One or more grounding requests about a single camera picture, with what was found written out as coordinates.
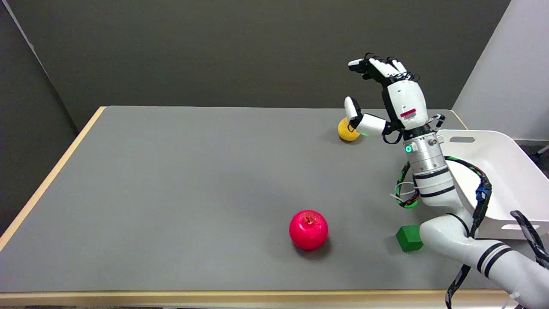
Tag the yellow orange fruit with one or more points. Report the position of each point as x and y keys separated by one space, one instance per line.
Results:
x=345 y=131

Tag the green cube block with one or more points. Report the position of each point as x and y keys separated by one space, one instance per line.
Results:
x=409 y=238

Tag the red apple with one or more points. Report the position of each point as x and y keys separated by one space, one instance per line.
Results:
x=308 y=229

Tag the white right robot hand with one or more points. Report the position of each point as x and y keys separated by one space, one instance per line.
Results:
x=405 y=101

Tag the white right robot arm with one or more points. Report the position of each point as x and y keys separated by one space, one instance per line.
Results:
x=441 y=189

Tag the white plastic tray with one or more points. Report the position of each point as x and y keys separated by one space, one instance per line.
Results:
x=502 y=180

